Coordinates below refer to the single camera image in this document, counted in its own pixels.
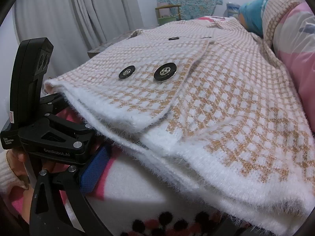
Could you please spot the pink white quilt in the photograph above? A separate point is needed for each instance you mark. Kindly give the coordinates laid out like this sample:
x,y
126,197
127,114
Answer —
x,y
297,41

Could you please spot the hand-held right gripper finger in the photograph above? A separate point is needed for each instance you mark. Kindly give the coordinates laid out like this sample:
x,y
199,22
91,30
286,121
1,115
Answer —
x,y
96,172

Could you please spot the wooden chair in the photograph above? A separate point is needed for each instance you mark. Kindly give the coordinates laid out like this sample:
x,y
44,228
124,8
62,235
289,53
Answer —
x,y
167,13

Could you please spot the grey curtain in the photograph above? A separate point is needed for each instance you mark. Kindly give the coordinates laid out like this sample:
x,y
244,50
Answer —
x,y
73,17

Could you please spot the tan white checked knit coat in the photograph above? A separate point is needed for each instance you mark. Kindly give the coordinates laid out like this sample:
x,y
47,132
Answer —
x,y
221,103

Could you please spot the person's left forearm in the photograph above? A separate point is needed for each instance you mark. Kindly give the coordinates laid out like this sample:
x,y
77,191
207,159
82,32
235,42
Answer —
x,y
6,174

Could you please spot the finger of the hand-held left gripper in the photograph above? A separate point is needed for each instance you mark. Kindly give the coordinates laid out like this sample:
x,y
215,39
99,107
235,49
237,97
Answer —
x,y
51,103
61,125

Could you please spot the pink white fleece blanket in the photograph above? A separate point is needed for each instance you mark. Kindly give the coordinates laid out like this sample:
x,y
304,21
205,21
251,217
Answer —
x,y
137,201

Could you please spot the blue patterned pillow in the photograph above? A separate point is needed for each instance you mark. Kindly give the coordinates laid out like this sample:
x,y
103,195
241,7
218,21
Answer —
x,y
253,14

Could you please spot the person's left hand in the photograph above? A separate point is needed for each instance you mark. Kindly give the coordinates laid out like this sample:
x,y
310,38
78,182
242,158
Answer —
x,y
18,167

